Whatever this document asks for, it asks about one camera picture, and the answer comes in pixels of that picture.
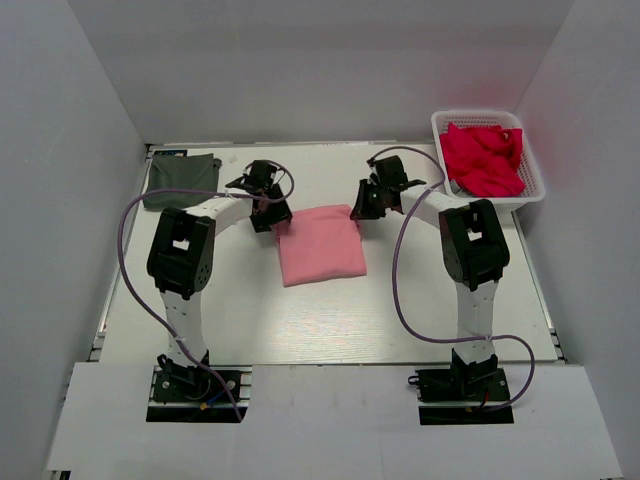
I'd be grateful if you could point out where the pink t-shirt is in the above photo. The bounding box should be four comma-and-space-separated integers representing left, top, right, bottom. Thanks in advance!
275, 204, 367, 287

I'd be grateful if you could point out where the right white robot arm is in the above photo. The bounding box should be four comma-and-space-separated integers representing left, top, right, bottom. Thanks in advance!
350, 155, 510, 399

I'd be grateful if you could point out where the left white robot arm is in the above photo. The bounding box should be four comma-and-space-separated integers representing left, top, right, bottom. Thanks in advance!
147, 160, 293, 399

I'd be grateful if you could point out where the folded dark grey t-shirt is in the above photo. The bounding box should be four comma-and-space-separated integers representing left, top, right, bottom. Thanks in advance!
143, 154, 222, 211

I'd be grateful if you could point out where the blue label sticker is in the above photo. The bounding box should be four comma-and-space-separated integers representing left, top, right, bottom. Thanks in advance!
151, 149, 188, 157

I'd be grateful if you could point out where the red t-shirt in basket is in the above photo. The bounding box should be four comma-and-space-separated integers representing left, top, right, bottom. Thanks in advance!
439, 123, 525, 198

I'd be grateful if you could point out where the white plastic basket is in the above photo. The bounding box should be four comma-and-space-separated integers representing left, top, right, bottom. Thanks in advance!
431, 109, 545, 216

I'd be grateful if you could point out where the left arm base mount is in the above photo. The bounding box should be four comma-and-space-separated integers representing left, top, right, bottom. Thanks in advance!
146, 354, 252, 424

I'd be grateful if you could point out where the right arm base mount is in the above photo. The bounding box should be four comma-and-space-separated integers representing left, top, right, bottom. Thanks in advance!
407, 362, 514, 426

